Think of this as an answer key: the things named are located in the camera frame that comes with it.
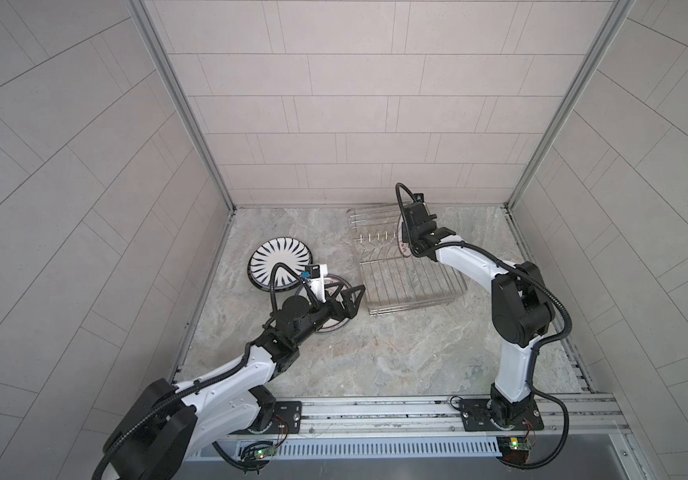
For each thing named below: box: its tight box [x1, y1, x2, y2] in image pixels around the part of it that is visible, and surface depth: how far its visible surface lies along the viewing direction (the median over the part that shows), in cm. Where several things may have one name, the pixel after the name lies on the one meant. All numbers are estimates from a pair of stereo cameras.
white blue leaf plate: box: [247, 237, 313, 292], surface depth 101 cm
